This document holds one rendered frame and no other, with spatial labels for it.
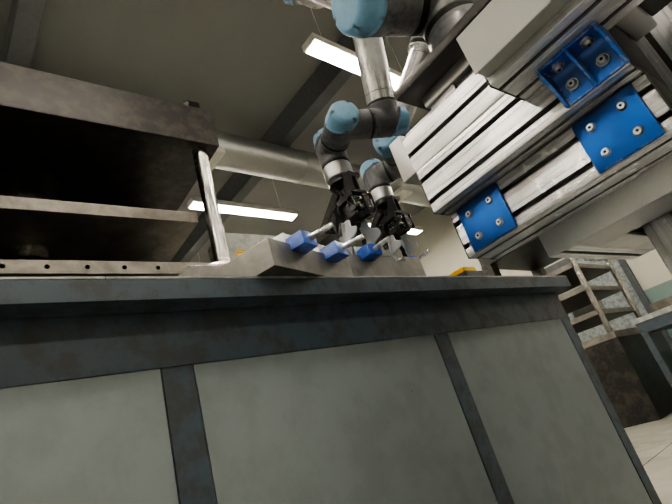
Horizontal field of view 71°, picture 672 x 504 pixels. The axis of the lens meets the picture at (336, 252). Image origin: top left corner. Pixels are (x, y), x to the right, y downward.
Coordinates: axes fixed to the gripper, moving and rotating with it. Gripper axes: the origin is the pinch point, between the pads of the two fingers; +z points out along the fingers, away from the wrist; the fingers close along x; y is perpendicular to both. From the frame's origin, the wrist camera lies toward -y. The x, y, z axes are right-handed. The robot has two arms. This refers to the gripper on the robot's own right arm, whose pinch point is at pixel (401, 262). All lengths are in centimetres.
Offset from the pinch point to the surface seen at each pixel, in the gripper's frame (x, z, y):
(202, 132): -24, -92, -56
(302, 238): -57, 10, 26
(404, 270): -17.8, 10.1, 14.2
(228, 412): -73, 36, 16
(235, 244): -11, -46, -73
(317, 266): -51, 13, 22
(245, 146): 140, -279, -257
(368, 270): -30.3, 10.2, 14.2
